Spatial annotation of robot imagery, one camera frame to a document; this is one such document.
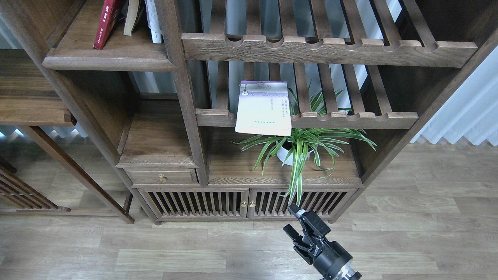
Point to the dark wooden bookshelf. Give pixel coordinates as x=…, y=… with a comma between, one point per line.
x=354, y=65

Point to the wooden side shelf unit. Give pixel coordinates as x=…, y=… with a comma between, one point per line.
x=30, y=102

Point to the white plant pot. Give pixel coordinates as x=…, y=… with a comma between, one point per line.
x=283, y=151

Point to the upright tan book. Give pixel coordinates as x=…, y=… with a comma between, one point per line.
x=134, y=11

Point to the red cover book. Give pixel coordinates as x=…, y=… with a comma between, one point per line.
x=109, y=14

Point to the small wooden drawer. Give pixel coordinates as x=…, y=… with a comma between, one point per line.
x=162, y=175

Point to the right slatted cabinet door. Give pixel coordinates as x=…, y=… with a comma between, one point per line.
x=273, y=204

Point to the left slatted cabinet door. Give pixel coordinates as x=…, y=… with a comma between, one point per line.
x=197, y=204

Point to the pale purple white book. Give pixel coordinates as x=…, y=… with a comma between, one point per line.
x=263, y=108

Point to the green spider plant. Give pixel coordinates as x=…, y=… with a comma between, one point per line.
x=328, y=139

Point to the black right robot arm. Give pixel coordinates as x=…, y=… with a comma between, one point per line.
x=330, y=259

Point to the upright white book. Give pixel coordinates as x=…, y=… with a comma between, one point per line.
x=153, y=21

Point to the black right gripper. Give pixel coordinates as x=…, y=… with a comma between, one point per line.
x=330, y=259

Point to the slatted cabinet door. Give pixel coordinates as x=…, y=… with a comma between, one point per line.
x=197, y=204
x=273, y=204

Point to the white curtain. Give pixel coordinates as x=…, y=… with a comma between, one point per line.
x=471, y=112

